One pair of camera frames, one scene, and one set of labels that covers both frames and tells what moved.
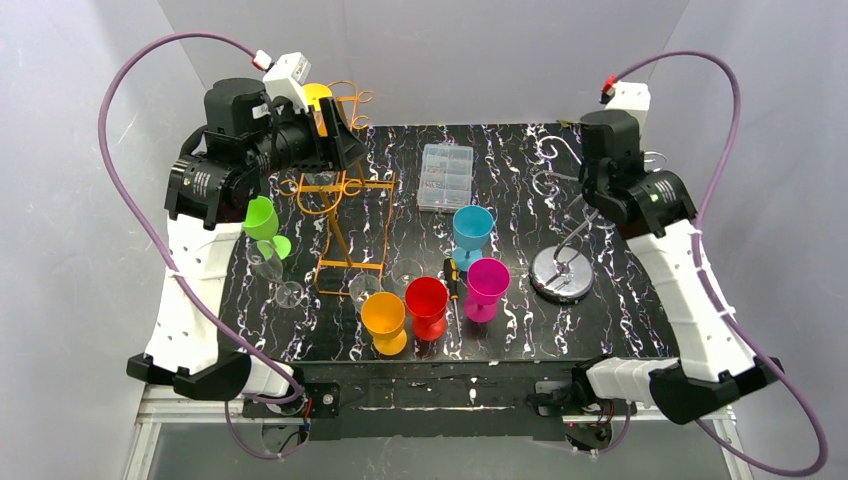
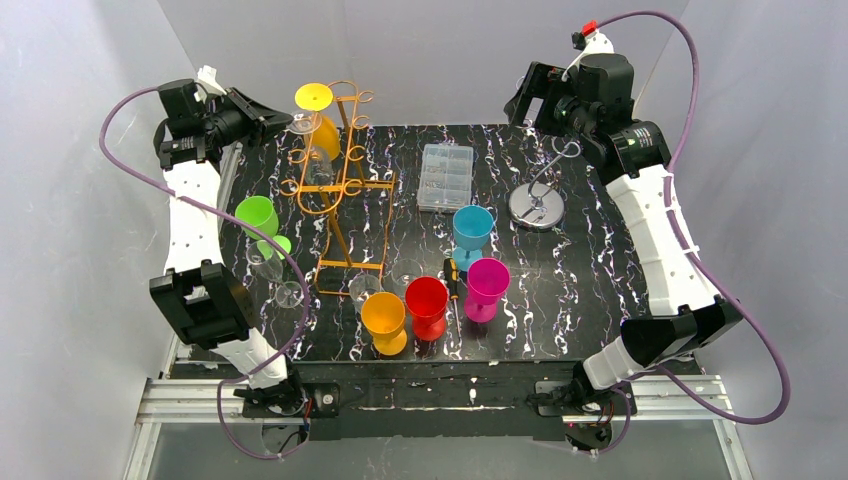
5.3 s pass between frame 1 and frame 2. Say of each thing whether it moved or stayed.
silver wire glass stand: moved
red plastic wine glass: stayed
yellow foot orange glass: stayed
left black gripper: moved
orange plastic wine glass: stayed
